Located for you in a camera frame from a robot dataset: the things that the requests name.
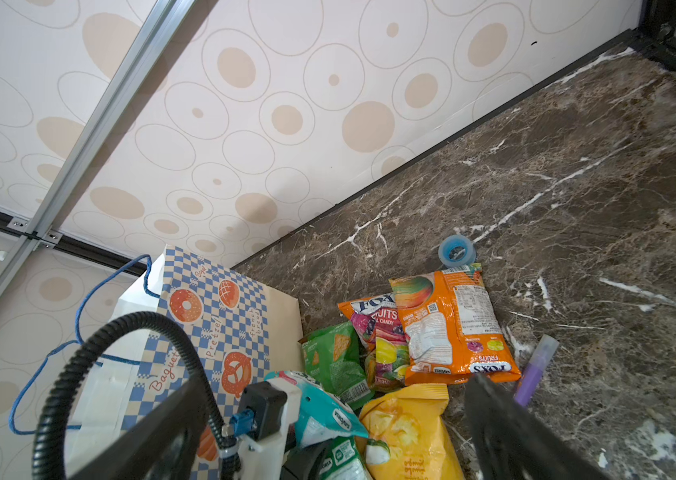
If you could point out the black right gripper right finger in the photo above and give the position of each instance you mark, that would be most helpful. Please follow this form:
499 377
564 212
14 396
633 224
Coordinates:
510 443

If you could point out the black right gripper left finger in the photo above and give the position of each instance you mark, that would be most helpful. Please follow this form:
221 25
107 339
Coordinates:
163 445

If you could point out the yellow green snack packet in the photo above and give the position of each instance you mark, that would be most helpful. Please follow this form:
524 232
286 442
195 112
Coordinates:
407 437

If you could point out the orange Fox's candy packet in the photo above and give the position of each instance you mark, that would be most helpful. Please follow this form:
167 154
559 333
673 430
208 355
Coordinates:
452 330

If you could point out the blue checkered paper bag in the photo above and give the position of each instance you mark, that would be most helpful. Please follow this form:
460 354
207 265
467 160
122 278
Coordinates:
190 289

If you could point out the teal mint blossom packet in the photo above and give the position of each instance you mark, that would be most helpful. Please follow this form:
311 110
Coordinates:
322 415

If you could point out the green Fox's candy packet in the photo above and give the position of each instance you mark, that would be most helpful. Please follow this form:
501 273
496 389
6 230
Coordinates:
342 461

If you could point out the colourful fruit candy packet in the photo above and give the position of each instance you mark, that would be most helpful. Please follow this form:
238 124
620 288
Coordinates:
377 323

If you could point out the green chips snack packet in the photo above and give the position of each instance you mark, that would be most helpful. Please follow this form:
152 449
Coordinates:
332 357

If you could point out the purple marker pen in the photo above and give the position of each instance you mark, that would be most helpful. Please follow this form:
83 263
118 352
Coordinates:
534 371

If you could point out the blue tape roll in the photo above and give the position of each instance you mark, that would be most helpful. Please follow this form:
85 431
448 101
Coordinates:
457 251

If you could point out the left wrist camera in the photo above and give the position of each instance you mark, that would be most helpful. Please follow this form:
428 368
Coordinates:
268 410

